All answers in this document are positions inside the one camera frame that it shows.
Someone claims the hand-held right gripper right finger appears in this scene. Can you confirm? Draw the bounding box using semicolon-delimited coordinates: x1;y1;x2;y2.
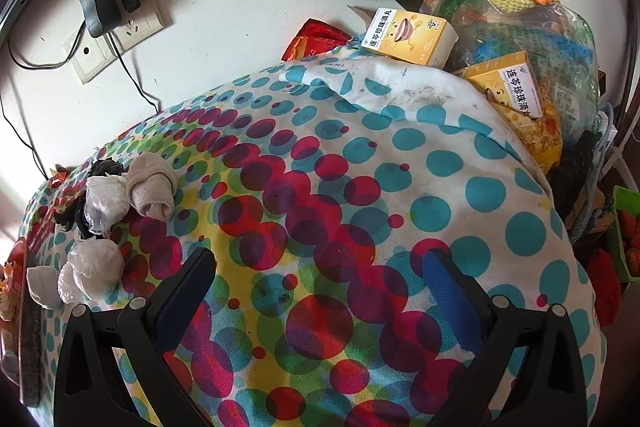
423;248;597;427

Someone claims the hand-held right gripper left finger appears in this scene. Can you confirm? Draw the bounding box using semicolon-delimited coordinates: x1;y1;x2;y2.
52;248;217;427

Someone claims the beige sock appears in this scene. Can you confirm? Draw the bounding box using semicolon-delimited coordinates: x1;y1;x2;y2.
124;155;178;222

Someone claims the white plastic bag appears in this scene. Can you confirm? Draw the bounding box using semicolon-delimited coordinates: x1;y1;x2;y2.
84;174;129;236
70;239;126;296
57;262;85;304

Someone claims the black plastic bag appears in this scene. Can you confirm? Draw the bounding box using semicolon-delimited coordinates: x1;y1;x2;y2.
54;159;126;239

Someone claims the white sock ball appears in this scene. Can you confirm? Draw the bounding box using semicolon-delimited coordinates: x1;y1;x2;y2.
27;266;62;309

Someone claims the polka dot blanket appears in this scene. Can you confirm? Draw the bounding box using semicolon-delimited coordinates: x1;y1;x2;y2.
20;42;609;427

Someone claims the red fabric item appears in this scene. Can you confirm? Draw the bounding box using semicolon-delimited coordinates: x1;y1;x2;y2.
584;251;624;329

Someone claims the dark cloth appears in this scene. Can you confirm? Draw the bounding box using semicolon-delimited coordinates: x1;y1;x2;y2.
549;131;602;219

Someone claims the orange snack packet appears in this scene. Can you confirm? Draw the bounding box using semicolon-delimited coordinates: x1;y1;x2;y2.
502;101;567;174

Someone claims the green basket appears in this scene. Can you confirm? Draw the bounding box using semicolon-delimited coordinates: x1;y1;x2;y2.
609;185;640;284

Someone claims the yellow medicine box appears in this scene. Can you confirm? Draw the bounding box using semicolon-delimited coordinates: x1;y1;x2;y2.
360;6;459;69
459;51;544;121

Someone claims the clear plastic bag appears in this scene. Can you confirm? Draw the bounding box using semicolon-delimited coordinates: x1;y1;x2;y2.
419;0;602;138

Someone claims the black plug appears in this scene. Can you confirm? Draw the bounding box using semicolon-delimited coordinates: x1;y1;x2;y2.
117;0;162;16

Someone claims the black power adapter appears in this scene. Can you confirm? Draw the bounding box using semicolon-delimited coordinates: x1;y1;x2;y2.
78;0;121;38

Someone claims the grey cord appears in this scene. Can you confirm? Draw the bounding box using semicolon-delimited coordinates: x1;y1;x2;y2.
569;132;617;249

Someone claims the black adapter cable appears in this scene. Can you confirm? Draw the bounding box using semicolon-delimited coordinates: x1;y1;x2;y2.
106;32;163;114

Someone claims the white cable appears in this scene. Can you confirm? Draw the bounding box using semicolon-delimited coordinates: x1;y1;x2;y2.
596;101;640;180

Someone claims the black television cable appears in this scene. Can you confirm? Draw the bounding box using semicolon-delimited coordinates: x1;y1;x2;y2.
0;96;47;174

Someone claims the white coaxial wall plate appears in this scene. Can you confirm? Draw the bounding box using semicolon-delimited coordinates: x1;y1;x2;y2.
62;29;119;84

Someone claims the white power wall socket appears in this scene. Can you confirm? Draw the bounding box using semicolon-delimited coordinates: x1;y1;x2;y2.
107;3;174;53

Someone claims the black plug cable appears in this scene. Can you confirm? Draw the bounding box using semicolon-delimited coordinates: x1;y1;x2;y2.
0;0;166;70

